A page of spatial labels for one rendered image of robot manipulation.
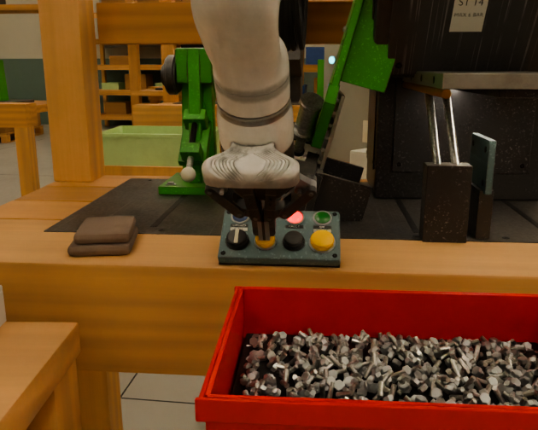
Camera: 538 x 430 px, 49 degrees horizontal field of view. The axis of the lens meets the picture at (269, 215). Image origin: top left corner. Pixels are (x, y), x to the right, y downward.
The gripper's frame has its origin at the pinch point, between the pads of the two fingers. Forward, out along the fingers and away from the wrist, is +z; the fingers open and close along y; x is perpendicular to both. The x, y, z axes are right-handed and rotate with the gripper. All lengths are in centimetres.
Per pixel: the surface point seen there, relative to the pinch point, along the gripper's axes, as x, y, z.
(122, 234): -1.4, 18.7, 4.1
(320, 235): -0.2, -6.8, 2.1
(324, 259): 2.4, -7.2, 3.4
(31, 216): -20, 44, 23
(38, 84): -855, 534, 621
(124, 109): -772, 344, 614
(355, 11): -33.4, -11.3, -8.4
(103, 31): -71, 43, 18
